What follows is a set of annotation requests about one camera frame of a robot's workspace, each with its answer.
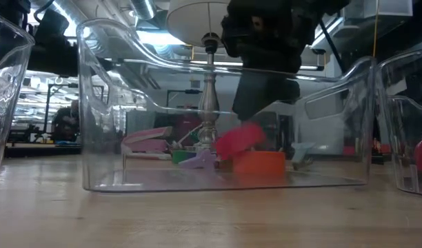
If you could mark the overhead light bar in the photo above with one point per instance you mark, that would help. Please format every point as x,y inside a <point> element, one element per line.
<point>314,67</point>

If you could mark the red box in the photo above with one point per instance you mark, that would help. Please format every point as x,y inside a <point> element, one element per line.
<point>349,150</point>

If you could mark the silver table lamp white shade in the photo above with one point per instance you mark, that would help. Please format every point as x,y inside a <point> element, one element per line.
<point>208,100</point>

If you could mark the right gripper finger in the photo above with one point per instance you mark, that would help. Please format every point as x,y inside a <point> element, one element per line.
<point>256,100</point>
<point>288,87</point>

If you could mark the orange tape roll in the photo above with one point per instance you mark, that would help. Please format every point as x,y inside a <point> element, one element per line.
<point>259,162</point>

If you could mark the black metal stand frame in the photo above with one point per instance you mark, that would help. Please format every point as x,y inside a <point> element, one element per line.
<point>183,91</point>

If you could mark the person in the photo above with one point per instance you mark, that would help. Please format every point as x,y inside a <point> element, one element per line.
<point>64,124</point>

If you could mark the green tape roll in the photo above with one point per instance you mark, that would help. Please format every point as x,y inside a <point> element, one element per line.
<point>180,156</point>

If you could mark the clear plastic bin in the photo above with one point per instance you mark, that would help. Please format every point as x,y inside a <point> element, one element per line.
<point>7,86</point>
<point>104,172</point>
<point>397,137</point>

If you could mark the red tape roll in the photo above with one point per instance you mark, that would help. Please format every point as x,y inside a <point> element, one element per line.
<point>238,139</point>

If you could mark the purple staple remover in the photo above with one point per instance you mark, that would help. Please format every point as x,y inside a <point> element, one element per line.
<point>200,161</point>

